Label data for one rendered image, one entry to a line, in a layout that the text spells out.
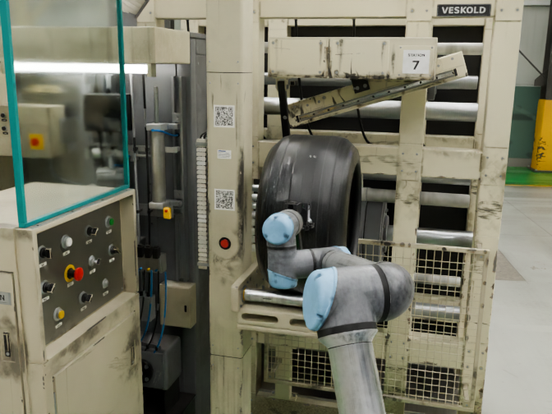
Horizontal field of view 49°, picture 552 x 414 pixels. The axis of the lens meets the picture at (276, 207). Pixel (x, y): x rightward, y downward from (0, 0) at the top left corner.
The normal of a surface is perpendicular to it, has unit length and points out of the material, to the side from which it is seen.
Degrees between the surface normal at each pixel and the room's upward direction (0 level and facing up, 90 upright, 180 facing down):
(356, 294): 58
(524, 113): 90
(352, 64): 90
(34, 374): 90
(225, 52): 90
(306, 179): 53
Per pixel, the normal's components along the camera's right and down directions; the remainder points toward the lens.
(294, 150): -0.11, -0.75
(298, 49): -0.25, 0.22
